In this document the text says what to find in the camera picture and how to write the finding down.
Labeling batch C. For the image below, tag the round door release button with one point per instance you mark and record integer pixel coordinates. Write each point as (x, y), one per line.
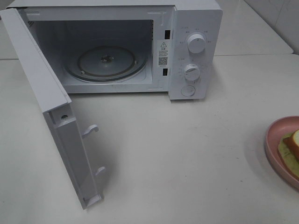
(188, 90)

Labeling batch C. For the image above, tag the white microwave door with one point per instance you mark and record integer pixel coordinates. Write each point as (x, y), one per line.
(56, 108)

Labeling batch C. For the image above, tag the green lettuce leaf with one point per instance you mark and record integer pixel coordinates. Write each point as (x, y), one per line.
(289, 160)

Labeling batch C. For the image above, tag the white microwave oven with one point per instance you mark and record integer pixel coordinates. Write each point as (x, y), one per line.
(63, 27)

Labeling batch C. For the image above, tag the warning label with QR code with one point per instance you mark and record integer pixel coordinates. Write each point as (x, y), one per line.
(162, 53)

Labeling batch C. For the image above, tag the white bread slice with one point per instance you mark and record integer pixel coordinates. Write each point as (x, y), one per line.
(292, 143)

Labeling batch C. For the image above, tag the pink round plate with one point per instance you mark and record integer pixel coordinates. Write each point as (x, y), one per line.
(274, 133)

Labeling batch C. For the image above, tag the glass microwave turntable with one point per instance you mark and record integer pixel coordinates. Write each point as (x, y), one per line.
(106, 63)

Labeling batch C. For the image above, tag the white microwave knob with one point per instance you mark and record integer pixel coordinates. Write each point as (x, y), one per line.
(192, 72)
(196, 43)

